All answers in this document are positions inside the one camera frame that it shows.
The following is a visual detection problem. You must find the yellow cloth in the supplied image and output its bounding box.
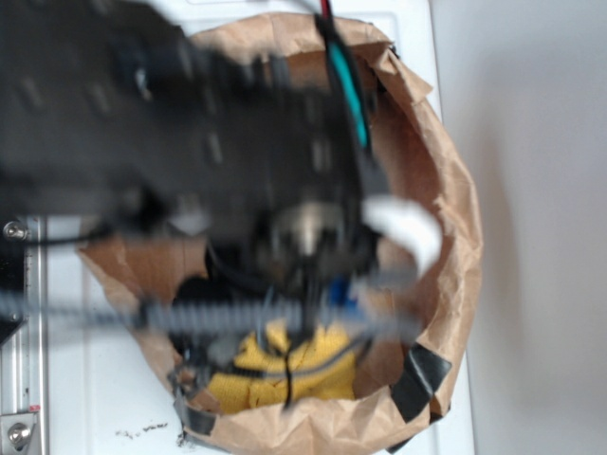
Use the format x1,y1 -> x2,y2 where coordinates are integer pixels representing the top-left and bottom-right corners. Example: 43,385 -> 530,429
207,324 -> 356,414

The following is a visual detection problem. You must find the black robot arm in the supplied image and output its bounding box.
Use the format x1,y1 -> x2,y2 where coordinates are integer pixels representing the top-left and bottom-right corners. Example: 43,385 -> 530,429
1,1 -> 376,296

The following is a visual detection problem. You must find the blue plastic bottle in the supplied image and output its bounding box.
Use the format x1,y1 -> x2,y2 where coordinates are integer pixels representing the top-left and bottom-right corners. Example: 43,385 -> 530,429
328,277 -> 359,317

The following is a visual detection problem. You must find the brown paper bag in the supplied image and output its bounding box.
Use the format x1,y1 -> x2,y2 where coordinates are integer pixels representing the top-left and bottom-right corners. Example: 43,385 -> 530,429
80,12 -> 483,454

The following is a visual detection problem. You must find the grey corrugated cable conduit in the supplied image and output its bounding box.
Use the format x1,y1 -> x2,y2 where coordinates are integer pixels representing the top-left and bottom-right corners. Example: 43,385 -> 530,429
0,267 -> 423,342

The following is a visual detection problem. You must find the aluminium frame rail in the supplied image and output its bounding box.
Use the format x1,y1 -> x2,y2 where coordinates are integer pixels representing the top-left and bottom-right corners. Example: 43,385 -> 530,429
1,216 -> 49,454

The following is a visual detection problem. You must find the metal corner bracket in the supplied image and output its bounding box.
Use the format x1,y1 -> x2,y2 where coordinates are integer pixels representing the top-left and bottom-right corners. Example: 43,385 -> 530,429
1,412 -> 41,455

